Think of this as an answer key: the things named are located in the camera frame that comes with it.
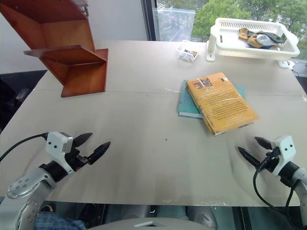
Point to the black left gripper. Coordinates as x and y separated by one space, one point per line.
76 159

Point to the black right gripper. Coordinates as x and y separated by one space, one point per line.
274 160

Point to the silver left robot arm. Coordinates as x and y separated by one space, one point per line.
26 187

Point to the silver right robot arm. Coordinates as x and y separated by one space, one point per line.
296 178

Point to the orange hardcover book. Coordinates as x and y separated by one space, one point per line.
221 103

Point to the teal book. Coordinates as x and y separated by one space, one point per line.
189 103

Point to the brown wooden bookshelf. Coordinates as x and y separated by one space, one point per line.
62 45

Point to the blue checked cloth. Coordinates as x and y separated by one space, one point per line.
56 221

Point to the white plastic basket rack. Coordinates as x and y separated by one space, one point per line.
254 38

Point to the pile of socks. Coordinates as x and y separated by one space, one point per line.
260 38

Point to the clear plastic small box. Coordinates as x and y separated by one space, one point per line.
187 53

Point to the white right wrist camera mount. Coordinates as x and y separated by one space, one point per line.
285 151

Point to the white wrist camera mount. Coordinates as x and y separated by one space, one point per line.
56 145
285 151

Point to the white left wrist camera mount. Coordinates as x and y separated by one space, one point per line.
56 145

